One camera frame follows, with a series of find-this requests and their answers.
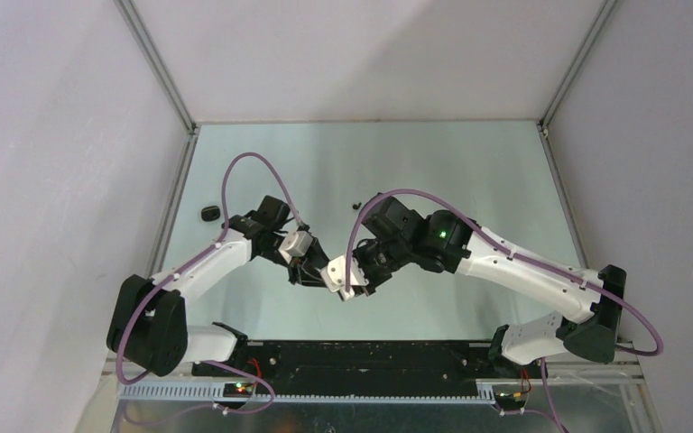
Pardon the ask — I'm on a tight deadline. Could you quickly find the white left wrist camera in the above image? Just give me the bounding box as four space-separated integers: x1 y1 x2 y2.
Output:
278 230 313 264

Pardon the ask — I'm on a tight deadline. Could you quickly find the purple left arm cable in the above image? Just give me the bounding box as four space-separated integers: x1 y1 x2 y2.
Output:
114 152 307 429

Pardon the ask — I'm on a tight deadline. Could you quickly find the white slotted cable duct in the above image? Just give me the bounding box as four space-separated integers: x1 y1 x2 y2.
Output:
117 382 497 405

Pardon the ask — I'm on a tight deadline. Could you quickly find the controller board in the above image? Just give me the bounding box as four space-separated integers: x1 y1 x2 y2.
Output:
494 392 530 412
223 383 254 399

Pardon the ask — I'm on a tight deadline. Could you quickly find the left controller board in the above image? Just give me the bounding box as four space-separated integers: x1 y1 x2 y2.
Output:
223 383 254 399

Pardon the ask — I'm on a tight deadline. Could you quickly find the right controller board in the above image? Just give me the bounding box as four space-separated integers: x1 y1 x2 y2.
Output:
494 392 530 412

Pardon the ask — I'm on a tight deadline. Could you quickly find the black earbud charging case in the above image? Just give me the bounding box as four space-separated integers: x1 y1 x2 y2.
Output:
199 205 222 222

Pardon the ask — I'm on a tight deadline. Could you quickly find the aluminium frame post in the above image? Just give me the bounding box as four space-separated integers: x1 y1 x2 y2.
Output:
537 0 619 138
114 0 198 134

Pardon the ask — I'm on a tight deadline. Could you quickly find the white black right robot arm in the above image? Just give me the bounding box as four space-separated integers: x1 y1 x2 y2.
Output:
321 194 627 377

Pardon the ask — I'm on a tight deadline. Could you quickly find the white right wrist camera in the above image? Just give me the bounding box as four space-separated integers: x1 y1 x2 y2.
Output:
319 255 369 301

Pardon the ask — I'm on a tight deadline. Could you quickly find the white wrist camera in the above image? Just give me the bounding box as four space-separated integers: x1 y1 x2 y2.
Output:
278 230 313 264
319 255 369 301

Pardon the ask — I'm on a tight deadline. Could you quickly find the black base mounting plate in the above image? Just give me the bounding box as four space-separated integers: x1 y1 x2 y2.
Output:
226 340 541 398

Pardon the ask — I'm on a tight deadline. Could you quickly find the aluminium frame post right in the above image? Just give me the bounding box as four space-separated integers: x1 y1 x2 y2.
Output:
537 0 619 138

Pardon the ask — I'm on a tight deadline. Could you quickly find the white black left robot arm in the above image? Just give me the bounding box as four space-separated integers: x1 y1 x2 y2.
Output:
106 196 329 376

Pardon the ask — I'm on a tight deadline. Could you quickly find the aluminium frame post left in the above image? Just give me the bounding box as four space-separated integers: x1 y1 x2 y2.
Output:
114 0 198 134

